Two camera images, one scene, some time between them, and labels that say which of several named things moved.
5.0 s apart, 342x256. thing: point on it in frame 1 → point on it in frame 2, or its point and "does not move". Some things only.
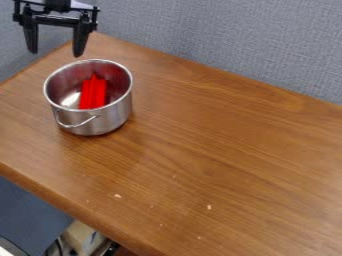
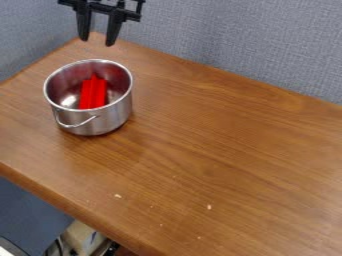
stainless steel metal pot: [61, 90] does not move
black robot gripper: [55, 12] → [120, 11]
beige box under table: [81, 241] does not move
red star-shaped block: [92, 93] does not move
